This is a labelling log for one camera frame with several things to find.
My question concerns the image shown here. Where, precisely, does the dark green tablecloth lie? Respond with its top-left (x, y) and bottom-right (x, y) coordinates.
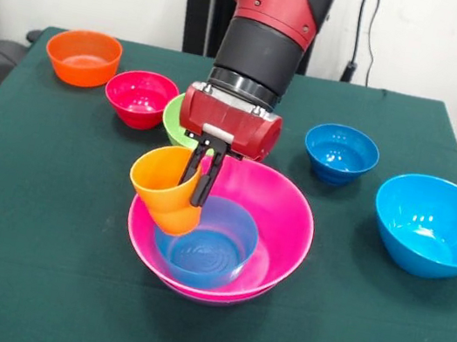
top-left (0, 17), bottom-right (457, 342)

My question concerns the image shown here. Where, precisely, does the large pink bowl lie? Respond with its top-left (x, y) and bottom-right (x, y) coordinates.
top-left (116, 140), bottom-right (325, 318)

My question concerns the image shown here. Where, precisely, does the black hanging cable with plug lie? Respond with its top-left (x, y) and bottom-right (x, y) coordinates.
top-left (341, 0), bottom-right (386, 89)

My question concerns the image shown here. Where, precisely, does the orange bowl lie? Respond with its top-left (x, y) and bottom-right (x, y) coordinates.
top-left (40, 23), bottom-right (126, 94)

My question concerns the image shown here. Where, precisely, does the small light blue bowl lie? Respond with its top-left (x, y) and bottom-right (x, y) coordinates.
top-left (146, 187), bottom-right (266, 298)

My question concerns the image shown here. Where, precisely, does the lime green bowl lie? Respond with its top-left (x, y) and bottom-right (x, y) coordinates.
top-left (157, 89), bottom-right (208, 153)

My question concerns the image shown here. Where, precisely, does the purple bowl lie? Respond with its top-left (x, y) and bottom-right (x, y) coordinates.
top-left (161, 273), bottom-right (269, 315)

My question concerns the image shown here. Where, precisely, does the dark blue bowl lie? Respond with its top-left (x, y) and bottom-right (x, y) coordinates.
top-left (297, 119), bottom-right (385, 193)

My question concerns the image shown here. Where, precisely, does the small pink bowl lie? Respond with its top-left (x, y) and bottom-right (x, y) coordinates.
top-left (98, 64), bottom-right (183, 136)

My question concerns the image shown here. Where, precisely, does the large light blue bowl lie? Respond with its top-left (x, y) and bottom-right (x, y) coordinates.
top-left (363, 165), bottom-right (457, 284)

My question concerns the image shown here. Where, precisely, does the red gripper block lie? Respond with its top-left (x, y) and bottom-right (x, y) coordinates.
top-left (163, 79), bottom-right (288, 220)

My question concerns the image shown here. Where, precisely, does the orange cup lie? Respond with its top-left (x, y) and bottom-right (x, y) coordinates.
top-left (119, 139), bottom-right (213, 241)

